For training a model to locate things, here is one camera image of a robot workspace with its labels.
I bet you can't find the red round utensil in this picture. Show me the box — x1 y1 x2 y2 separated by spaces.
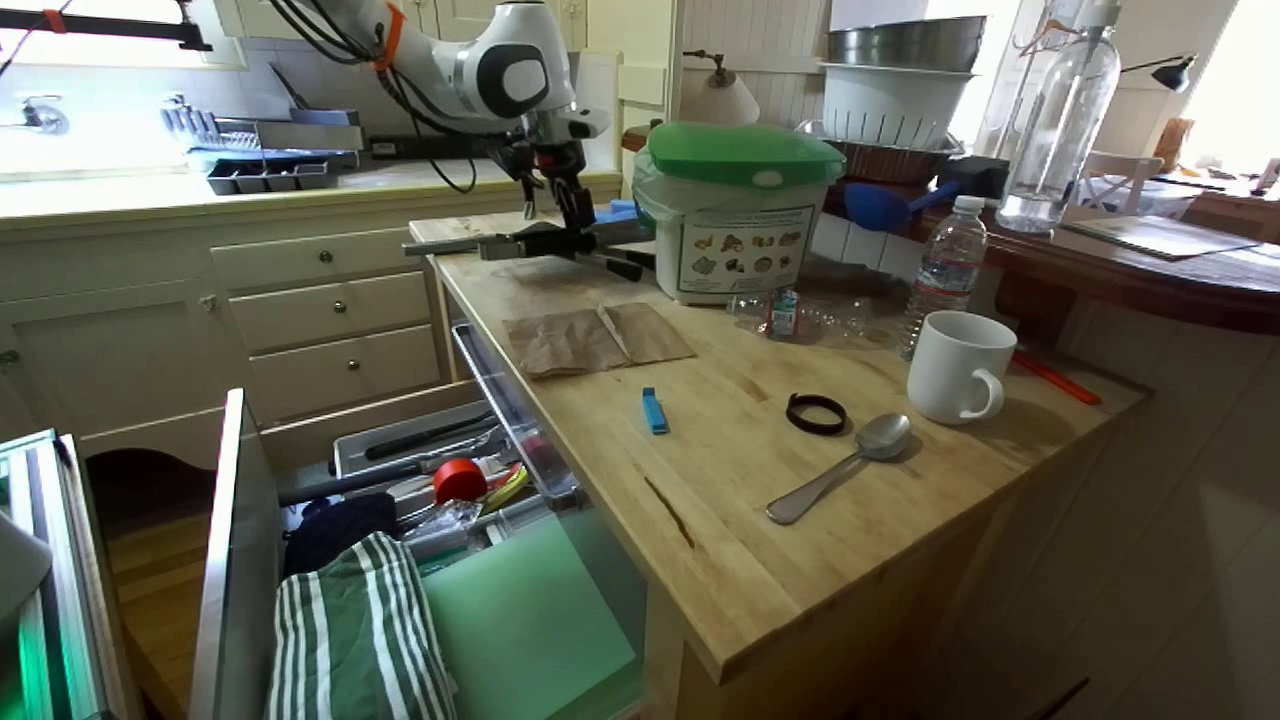
428 454 493 510

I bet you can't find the white plastic colander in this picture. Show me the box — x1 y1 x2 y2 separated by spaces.
814 64 967 152

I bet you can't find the green white striped towel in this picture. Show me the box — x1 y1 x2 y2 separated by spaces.
264 528 458 720

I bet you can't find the cream kitchen base cabinet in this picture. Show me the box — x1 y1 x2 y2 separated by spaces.
0 197 450 454

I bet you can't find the white bin with green lid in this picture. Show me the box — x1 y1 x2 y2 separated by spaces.
627 115 851 314

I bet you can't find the white ceramic mug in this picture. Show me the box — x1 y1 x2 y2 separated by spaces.
904 307 1021 433

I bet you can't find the dark quilted pot holder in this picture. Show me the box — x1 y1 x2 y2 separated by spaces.
274 484 405 579

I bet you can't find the blue bowl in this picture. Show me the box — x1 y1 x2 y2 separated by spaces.
834 176 937 241

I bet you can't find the metal spoon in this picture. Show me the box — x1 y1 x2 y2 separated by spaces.
763 408 920 528

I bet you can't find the blue cloth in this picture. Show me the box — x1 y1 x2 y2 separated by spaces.
584 197 648 232

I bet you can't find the black rubber ring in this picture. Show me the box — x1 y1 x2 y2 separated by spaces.
781 388 851 442

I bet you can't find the dark wooden counter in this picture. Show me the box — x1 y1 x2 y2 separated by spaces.
982 197 1280 335

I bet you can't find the black desk lamp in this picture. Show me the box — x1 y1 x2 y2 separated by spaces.
1114 52 1198 97

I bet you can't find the large clear glass jug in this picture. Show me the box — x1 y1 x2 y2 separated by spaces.
981 0 1129 241

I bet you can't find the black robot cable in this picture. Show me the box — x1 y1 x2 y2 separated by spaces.
269 0 488 199

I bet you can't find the white shade desk lamp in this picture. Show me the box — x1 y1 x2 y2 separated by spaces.
676 46 767 134

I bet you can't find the dark ice cube tray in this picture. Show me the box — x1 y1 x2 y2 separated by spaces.
202 147 335 199

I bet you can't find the grey flat tray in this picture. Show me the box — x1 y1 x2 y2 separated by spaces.
1055 207 1257 264

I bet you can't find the grey cutlery tray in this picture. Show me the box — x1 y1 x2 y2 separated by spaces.
322 395 593 563

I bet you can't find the steel fronted drawer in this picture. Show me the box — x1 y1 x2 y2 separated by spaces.
184 315 655 720

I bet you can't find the red pencil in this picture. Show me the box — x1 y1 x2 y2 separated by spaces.
1006 347 1109 412

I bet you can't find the black spatula with steel handle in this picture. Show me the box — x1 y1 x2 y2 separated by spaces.
394 220 602 264

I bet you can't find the brown paper sheet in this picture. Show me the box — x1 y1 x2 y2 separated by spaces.
500 302 701 384

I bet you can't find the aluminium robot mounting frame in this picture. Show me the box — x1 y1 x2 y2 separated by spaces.
0 426 132 720

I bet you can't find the clear plastic water bottle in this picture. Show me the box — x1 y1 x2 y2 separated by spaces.
904 192 994 357

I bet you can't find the yellow green utensil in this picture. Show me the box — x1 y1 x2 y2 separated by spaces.
479 460 534 516

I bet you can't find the light green cutting mat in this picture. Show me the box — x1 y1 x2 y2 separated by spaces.
418 511 642 720

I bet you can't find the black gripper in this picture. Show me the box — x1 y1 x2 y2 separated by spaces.
500 122 607 258

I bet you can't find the cream wall cabinet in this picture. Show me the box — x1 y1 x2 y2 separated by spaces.
215 0 593 56

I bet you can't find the chrome faucet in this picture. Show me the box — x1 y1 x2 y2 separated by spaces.
16 94 70 136

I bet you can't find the black rod with orange band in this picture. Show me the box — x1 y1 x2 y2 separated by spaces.
0 4 215 56

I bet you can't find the small glass jar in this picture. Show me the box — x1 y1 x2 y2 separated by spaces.
763 285 808 344

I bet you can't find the grey dish rack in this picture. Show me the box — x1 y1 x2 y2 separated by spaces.
154 94 366 162

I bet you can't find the stainless steel bowl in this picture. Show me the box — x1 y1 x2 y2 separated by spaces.
818 13 993 77

